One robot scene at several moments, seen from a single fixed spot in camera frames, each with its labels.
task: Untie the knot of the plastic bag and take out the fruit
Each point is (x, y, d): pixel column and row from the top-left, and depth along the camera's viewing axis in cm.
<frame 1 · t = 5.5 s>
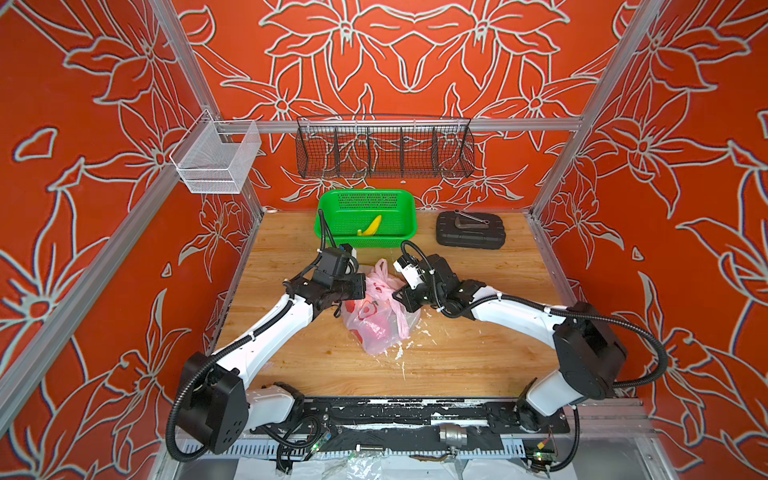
left hand: (365, 280, 82), fingers closed
right hand: (390, 293, 83), fingers closed
pink plastic bag: (375, 317, 83), point 9 cm above the table
green plastic basket: (368, 218, 119), on the table
yellow banana: (372, 228, 114), point 3 cm above the table
black plastic tool case: (470, 230, 107), point 7 cm above the table

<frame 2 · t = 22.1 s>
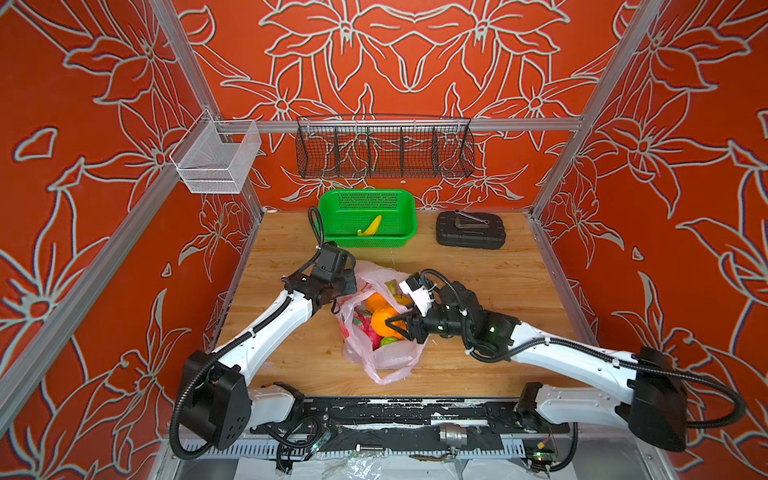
left hand: (349, 277, 84), fingers closed
right hand: (386, 319, 69), fingers open
pink plastic bag: (397, 358, 75), point 10 cm above the table
orange fruit: (373, 297, 82), point 14 cm above the table
green fruit: (387, 340, 82), point 7 cm above the table
the other named things where they were.

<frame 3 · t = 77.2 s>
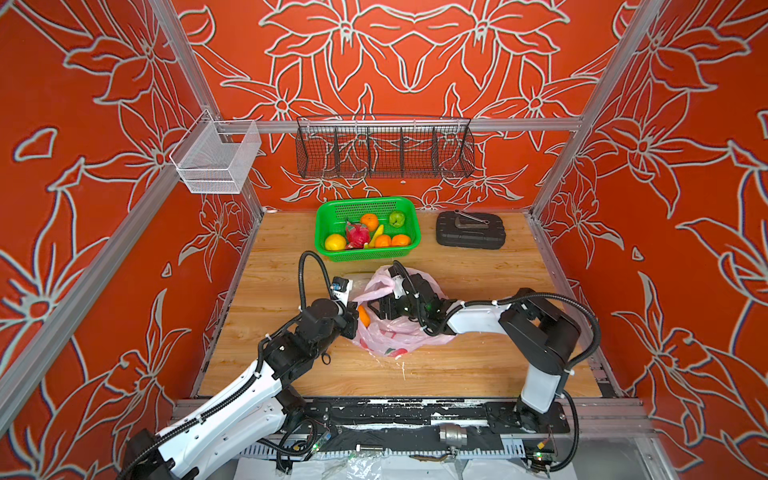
left hand: (356, 301, 76), fingers closed
right hand: (370, 302, 87), fingers open
pink plastic bag: (398, 336, 83), point 6 cm above the table
yellow banana: (378, 232, 112), point 3 cm above the table
orange fruit: (370, 220, 113), point 5 cm above the table
green fruit: (396, 218, 112), point 6 cm above the table
red dragon fruit: (357, 235, 105), point 8 cm above the table
orange fruit 2: (400, 240, 104), point 7 cm above the table
orange fruit 3: (383, 240, 105), point 6 cm above the table
the other named things where they were.

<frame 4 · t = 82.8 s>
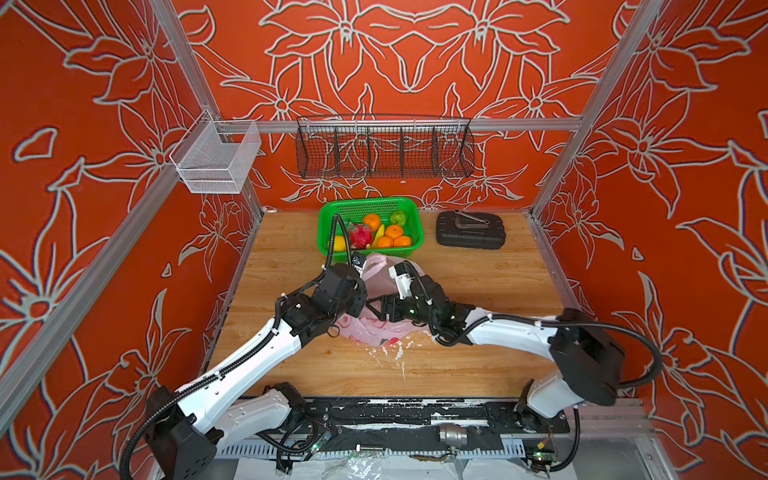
left hand: (357, 283, 76), fingers closed
right hand: (369, 301, 78), fingers open
pink plastic bag: (363, 326, 81), point 10 cm above the table
orange fruit 4: (394, 231, 109), point 6 cm above the table
the other named things where they were.

